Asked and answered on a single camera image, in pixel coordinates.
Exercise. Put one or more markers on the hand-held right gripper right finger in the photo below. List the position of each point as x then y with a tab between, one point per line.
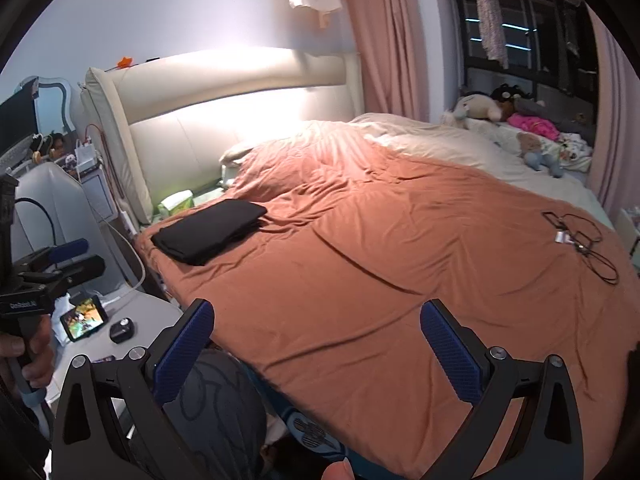
447	355

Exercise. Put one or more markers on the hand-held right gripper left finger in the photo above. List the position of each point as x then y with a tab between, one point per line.
185	355

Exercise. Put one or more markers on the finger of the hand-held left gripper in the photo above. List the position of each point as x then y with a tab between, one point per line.
70	251
82	266

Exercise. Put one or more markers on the dark denim pants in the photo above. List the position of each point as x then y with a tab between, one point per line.
210	232

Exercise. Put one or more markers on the person's left hand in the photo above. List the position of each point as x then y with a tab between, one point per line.
37	355

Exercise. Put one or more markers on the smartphone with lit screen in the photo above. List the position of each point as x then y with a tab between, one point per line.
85	317

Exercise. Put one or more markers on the white chair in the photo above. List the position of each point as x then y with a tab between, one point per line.
60	200

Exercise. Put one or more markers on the white side table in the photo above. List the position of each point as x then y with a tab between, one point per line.
145	310

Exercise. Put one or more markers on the person's grey patterned clothing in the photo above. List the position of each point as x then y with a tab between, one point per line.
220	410

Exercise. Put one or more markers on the black computer mouse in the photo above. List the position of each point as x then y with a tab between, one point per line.
121	331

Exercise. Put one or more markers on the white power adapter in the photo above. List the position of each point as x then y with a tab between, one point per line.
87	155

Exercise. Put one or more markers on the green tissue box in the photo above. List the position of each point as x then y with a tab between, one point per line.
175	204

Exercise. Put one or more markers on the orange blanket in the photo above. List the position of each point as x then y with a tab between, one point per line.
375	260

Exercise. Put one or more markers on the black monitor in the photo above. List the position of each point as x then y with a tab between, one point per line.
17	115

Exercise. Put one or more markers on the white framed mirror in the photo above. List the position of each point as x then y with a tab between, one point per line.
52	105

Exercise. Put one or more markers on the blue slipper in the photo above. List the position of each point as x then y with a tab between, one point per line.
312	432

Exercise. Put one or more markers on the cream pillow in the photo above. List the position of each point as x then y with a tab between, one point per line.
240	152

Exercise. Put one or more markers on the small orange toy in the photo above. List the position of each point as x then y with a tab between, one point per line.
124	62

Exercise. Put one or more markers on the cream padded headboard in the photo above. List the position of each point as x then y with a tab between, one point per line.
225	100

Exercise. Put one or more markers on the brown teddy bear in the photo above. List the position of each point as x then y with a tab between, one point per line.
535	147

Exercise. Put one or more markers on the white patterned cloth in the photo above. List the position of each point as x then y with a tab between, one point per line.
575	152

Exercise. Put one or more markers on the pink cloth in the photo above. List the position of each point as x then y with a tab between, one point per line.
532	125

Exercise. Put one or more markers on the cream stuffed toy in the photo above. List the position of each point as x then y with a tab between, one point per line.
475	107

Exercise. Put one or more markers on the black stuffed toy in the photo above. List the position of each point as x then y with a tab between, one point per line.
510	92

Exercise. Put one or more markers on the pink curtain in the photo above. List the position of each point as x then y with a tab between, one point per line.
385	35
615	110

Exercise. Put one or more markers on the dark window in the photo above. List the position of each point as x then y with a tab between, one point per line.
520	35

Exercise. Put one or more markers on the floral hanging garment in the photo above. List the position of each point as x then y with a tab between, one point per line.
492	25

